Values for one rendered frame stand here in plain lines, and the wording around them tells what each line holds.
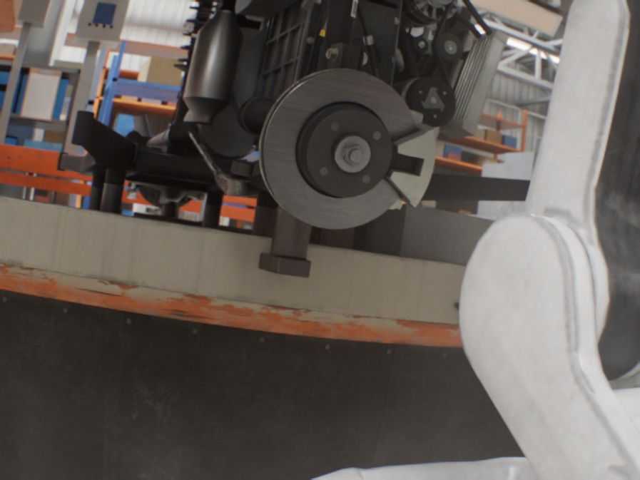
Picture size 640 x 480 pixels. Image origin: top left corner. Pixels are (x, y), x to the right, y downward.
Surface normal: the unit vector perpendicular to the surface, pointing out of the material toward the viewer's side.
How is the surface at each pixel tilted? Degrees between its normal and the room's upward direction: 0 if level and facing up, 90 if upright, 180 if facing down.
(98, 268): 90
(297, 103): 104
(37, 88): 90
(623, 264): 55
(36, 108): 90
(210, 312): 90
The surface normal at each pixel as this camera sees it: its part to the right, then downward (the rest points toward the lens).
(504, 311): -0.87, -0.14
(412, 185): 0.34, 0.27
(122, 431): 0.38, 0.04
